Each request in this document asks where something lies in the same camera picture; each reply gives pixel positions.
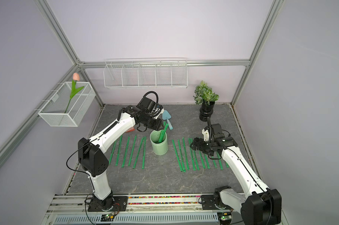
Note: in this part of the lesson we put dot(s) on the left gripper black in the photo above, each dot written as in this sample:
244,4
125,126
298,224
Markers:
159,122

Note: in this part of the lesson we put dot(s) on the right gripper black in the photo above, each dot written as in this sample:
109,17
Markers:
199,146

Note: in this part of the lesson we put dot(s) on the twelfth green straw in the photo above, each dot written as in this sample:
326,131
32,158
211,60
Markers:
144,153

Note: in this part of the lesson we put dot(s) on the fourteenth green straw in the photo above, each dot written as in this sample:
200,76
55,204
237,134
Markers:
132,150

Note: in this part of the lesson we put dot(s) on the sixteenth green straw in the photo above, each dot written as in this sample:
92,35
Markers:
119,149

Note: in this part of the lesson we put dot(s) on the light green metal cup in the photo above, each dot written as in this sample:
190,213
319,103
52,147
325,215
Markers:
159,148

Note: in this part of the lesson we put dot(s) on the thirteenth green straw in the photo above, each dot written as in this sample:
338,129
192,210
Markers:
138,153

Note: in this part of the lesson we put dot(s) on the fifteenth green straw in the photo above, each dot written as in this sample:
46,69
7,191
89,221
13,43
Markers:
125,154

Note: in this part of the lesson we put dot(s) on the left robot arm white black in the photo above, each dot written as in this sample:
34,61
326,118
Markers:
91,153

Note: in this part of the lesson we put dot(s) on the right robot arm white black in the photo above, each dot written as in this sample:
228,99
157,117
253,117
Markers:
258,205

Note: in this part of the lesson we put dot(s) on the bundle of green wrapped straws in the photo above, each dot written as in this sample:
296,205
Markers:
162,134

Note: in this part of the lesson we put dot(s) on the light blue garden trowel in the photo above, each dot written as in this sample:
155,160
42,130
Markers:
166,117

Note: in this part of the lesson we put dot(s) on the green plant in black pot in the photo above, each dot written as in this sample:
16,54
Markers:
205,97

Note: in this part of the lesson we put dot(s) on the pink artificial tulip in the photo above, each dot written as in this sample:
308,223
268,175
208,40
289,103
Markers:
74,89

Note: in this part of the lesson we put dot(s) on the white mesh side basket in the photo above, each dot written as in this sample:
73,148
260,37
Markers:
53,110

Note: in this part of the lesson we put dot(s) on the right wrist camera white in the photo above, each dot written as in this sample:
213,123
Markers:
206,134

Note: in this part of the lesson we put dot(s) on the white wire wall shelf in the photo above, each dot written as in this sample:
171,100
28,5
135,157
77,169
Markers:
146,73

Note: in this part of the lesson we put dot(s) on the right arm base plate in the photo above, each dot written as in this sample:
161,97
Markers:
208,202

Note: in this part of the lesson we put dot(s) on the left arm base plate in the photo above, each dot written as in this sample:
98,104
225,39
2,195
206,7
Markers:
115,204

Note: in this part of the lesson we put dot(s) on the white vented cable duct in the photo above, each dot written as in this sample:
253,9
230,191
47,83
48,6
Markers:
137,218

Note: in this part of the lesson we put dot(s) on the aluminium front rail frame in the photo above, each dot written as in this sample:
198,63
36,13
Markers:
154,203

